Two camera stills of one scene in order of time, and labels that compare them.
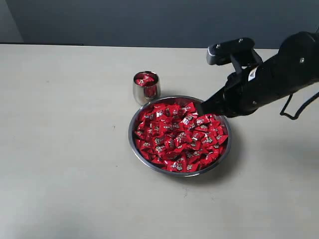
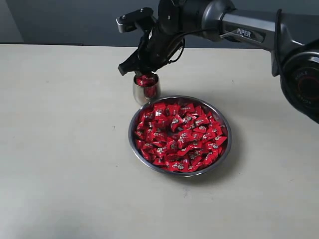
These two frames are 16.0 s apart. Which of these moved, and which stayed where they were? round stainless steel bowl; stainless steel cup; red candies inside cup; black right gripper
Moved: black right gripper
Stayed: round stainless steel bowl; red candies inside cup; stainless steel cup
